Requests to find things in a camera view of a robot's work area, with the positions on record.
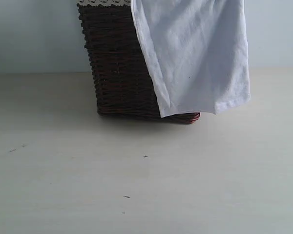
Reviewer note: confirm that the white t-shirt with red logo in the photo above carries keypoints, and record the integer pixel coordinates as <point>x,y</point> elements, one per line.
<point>196,52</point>

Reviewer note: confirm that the dark brown wicker basket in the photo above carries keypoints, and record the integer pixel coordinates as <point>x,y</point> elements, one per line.
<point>122,83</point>

